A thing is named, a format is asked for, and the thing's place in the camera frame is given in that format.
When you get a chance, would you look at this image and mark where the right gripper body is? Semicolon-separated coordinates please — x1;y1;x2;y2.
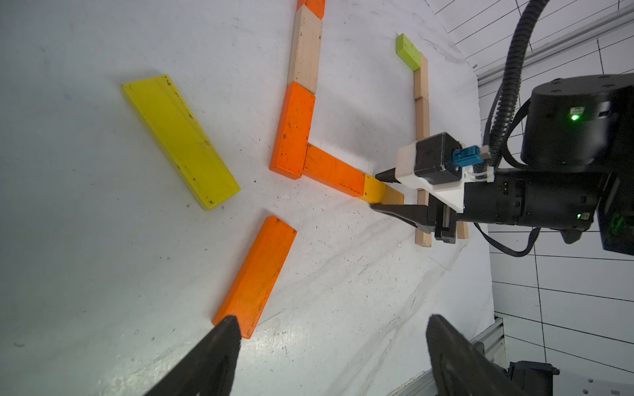
427;196;457;244

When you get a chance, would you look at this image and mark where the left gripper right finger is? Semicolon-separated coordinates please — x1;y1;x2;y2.
426;314;524;395

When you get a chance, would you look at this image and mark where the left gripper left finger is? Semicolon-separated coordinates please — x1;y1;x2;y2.
147;315;242;395

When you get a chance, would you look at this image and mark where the yellow block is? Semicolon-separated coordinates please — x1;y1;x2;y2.
360;174;405;205

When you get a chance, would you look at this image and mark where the natural wood block vertical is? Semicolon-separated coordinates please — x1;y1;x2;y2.
415;190;433;248

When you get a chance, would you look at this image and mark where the orange block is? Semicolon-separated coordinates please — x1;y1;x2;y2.
297;0;326;20
212;215;297;339
303;145;365;197
269;82;315;180

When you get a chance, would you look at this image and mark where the natural wood block diagonal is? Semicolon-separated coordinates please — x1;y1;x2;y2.
414;54;429;101

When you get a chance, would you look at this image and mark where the green block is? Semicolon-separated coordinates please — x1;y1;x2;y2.
396;34;422;72

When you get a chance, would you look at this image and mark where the yellow-green block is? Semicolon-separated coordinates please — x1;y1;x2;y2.
122;74;241;211

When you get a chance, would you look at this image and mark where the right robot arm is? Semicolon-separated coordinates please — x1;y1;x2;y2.
373;1;633;255

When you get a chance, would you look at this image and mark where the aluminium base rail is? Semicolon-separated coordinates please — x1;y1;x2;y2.
392;318;633;395

